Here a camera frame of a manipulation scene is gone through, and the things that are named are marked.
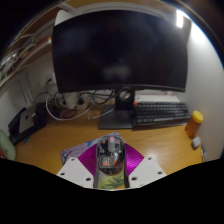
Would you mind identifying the wall shelf with books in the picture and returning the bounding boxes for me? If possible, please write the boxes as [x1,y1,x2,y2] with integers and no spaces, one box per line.
[0,31,54,88]

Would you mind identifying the ceiling light strip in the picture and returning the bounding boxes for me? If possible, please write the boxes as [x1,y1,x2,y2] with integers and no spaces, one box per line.
[175,9,185,29]

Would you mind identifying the transparent computer mouse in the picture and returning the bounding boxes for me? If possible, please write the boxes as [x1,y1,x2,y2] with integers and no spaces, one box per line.
[95,135,127,177]

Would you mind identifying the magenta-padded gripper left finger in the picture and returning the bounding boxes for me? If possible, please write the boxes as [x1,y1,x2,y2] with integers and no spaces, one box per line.
[56,143,99,190]

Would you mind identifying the silver mini computer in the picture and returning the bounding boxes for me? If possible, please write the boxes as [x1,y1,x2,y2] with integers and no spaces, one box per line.
[18,107,37,133]

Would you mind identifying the pale green appliance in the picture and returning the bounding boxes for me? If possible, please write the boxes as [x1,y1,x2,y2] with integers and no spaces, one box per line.
[0,128,17,162]

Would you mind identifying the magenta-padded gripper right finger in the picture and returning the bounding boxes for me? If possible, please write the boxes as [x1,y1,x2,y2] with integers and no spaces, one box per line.
[123,142,168,190]

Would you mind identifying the orange jar with yellow lid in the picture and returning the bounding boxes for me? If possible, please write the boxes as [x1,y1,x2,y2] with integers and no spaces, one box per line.
[184,110,205,140]

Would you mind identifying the dark mechanical keyboard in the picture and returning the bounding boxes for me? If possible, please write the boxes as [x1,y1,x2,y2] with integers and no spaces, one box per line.
[133,100,192,128]

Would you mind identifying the white power strip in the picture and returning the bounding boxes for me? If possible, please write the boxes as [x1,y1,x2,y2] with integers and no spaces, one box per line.
[56,93,91,109]

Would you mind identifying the black desktop stand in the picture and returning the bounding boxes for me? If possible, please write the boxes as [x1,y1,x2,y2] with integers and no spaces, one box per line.
[7,101,48,146]

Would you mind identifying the white cable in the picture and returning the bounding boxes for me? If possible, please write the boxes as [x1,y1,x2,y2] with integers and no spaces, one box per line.
[44,96,116,122]

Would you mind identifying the black curved monitor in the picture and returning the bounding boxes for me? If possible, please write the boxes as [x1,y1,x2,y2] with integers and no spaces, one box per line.
[51,9,189,130]

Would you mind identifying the small white earbuds case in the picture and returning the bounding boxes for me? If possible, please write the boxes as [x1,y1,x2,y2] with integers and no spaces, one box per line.
[190,136,202,150]

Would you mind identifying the floral print mouse pad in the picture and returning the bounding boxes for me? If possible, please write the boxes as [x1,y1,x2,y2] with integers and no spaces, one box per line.
[60,131,127,191]

